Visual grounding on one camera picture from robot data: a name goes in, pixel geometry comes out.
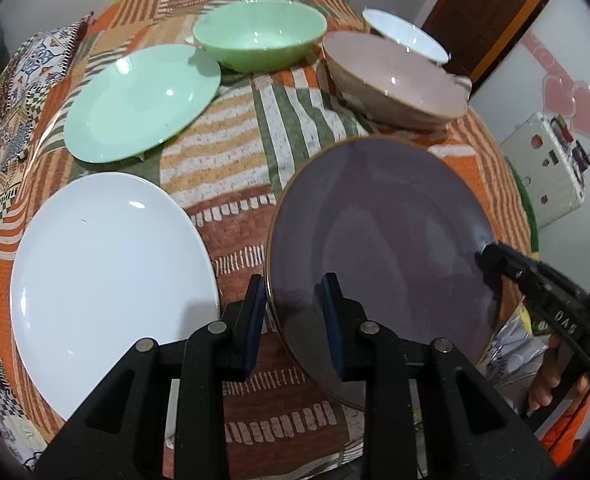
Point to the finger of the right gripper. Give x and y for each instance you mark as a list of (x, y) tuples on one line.
[(551, 294)]

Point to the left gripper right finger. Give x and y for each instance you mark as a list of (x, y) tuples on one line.
[(429, 414)]

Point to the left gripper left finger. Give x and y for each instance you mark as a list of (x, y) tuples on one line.
[(118, 431)]

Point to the dark purple plate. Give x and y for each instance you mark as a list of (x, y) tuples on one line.
[(402, 233)]

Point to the white plate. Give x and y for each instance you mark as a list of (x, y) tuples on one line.
[(107, 260)]

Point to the pink bowl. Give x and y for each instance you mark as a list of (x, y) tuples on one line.
[(392, 84)]

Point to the white bowl with dots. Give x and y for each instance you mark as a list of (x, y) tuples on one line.
[(396, 29)]

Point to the mint green plate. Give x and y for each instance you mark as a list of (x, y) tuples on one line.
[(139, 102)]

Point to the mint green bowl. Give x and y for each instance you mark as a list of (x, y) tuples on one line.
[(259, 36)]

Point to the orange sleeve forearm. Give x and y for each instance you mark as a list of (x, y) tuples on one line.
[(560, 439)]

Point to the right hand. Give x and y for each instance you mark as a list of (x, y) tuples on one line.
[(548, 377)]

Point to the brown wooden door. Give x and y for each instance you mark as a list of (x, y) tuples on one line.
[(478, 34)]

